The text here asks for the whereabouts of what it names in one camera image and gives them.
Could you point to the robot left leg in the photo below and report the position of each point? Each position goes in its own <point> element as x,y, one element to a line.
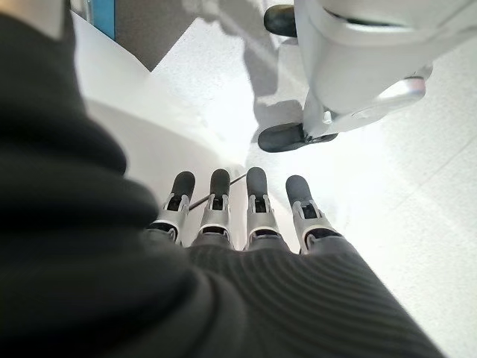
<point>354,56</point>

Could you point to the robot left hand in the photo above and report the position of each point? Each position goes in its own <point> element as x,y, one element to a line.
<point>186,298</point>

